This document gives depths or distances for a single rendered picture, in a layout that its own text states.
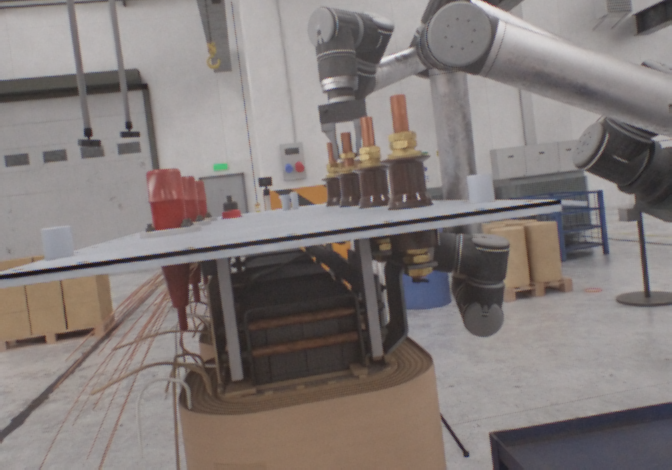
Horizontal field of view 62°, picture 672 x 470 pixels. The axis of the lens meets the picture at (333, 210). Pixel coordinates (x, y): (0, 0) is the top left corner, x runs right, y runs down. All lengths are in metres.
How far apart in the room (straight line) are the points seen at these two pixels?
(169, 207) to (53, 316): 6.51
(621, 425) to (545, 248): 5.31
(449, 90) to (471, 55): 0.26
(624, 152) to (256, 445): 1.88
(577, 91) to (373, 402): 0.85
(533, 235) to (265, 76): 3.47
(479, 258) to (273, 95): 5.21
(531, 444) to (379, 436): 0.36
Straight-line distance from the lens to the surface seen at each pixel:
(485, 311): 1.56
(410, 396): 1.01
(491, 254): 1.51
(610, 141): 2.45
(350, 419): 0.98
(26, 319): 7.72
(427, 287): 6.30
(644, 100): 1.48
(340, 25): 1.58
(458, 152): 1.61
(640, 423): 1.34
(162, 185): 1.17
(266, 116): 6.48
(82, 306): 7.55
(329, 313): 1.04
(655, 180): 2.54
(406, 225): 0.71
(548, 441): 1.25
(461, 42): 1.35
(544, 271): 6.60
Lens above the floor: 1.41
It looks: 2 degrees down
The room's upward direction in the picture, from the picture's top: 7 degrees counter-clockwise
